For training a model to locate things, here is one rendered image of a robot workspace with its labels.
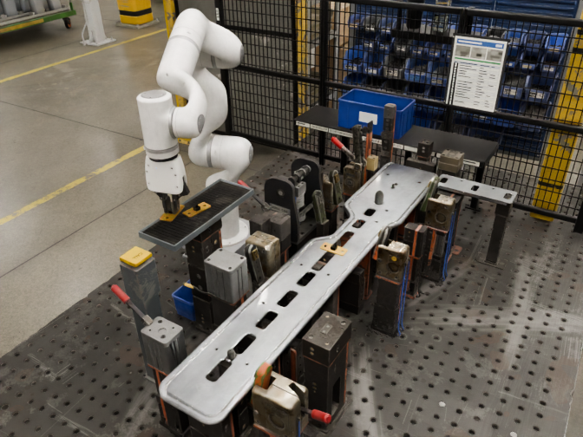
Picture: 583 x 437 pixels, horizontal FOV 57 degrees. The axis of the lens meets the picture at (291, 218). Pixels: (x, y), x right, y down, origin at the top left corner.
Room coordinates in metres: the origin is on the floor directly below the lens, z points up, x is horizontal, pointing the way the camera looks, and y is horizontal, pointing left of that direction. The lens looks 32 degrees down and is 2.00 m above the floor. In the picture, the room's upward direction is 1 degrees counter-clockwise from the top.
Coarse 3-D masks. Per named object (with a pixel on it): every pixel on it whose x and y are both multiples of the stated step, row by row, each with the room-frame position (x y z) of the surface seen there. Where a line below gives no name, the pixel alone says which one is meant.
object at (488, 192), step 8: (440, 176) 1.87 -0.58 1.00; (448, 176) 1.87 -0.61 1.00; (440, 184) 1.81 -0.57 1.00; (448, 184) 1.81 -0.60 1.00; (456, 184) 1.81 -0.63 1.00; (464, 184) 1.80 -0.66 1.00; (472, 184) 1.80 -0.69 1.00; (480, 184) 1.80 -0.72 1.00; (456, 192) 1.76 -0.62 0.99; (464, 192) 1.74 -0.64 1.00; (472, 192) 1.74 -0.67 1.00; (480, 192) 1.74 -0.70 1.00; (488, 192) 1.73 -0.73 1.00; (496, 192) 1.73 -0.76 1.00; (504, 192) 1.73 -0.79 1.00; (512, 192) 1.73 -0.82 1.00; (488, 200) 1.70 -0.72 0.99; (496, 200) 1.68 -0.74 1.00; (504, 200) 1.68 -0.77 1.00; (512, 200) 1.68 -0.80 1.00
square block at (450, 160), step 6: (450, 150) 1.98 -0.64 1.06; (444, 156) 1.93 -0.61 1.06; (450, 156) 1.92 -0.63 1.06; (456, 156) 1.92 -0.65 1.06; (462, 156) 1.94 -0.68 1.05; (444, 162) 1.92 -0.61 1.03; (450, 162) 1.91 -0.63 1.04; (456, 162) 1.90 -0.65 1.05; (462, 162) 1.95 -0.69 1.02; (444, 168) 1.92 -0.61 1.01; (450, 168) 1.91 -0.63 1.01; (456, 168) 1.90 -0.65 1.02; (438, 174) 1.93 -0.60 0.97; (450, 174) 1.91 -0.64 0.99; (456, 174) 1.91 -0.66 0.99; (444, 180) 1.92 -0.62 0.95
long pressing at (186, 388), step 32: (384, 192) 1.75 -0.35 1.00; (416, 192) 1.74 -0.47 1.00; (352, 224) 1.54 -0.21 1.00; (384, 224) 1.54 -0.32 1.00; (320, 256) 1.36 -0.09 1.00; (352, 256) 1.36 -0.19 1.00; (288, 288) 1.21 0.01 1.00; (320, 288) 1.21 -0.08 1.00; (256, 320) 1.08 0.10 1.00; (288, 320) 1.08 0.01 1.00; (192, 352) 0.96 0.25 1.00; (224, 352) 0.96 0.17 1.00; (256, 352) 0.96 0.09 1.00; (160, 384) 0.86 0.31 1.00; (192, 384) 0.87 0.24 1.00; (224, 384) 0.86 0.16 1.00; (192, 416) 0.78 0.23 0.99; (224, 416) 0.78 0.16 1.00
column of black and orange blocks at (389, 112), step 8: (392, 104) 2.13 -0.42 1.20; (384, 112) 2.12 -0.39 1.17; (392, 112) 2.10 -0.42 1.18; (384, 120) 2.12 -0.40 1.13; (392, 120) 2.11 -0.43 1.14; (384, 128) 2.12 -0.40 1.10; (392, 128) 2.12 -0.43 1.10; (384, 136) 2.12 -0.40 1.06; (392, 136) 2.12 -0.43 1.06; (384, 144) 2.12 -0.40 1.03; (392, 144) 2.13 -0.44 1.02; (384, 152) 2.12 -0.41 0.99; (384, 160) 2.12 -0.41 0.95
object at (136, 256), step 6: (126, 252) 1.18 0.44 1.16; (132, 252) 1.17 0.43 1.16; (138, 252) 1.17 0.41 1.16; (144, 252) 1.17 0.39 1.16; (150, 252) 1.17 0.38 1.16; (120, 258) 1.15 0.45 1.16; (126, 258) 1.15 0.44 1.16; (132, 258) 1.15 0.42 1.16; (138, 258) 1.15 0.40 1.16; (144, 258) 1.15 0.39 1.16; (132, 264) 1.13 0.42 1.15; (138, 264) 1.13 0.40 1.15
